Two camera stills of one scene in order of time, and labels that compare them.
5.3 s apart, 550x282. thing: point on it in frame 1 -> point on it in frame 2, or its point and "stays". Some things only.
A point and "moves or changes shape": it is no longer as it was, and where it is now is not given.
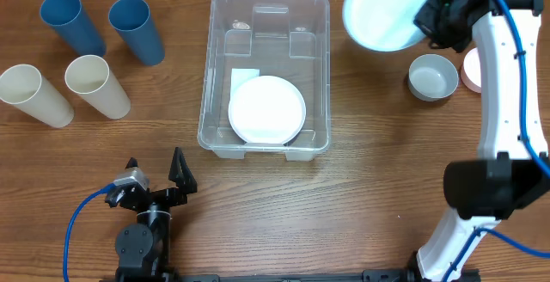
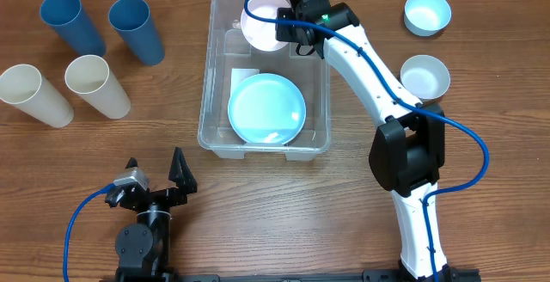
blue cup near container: (131, 16) stays
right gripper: (428, 21) -> (287, 31)
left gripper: (184, 180) stays
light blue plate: (379, 9) -> (266, 108)
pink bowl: (471, 70) -> (261, 34)
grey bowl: (432, 76) moves or changes shape
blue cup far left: (64, 11) stays
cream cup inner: (90, 76) stays
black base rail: (376, 275) stays
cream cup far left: (22, 85) stays
